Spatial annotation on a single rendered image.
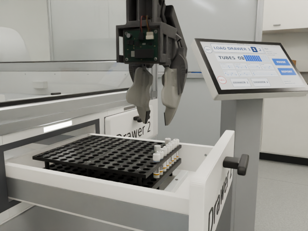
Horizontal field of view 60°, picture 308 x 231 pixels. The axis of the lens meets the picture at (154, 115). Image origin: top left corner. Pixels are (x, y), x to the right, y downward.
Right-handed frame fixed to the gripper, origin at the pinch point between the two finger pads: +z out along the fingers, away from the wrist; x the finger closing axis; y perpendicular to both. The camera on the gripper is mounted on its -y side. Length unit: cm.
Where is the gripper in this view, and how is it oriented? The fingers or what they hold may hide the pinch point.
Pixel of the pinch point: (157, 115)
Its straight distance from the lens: 44.9
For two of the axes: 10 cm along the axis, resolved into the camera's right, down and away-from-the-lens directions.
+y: -3.9, 1.5, -9.1
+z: 0.0, 9.9, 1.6
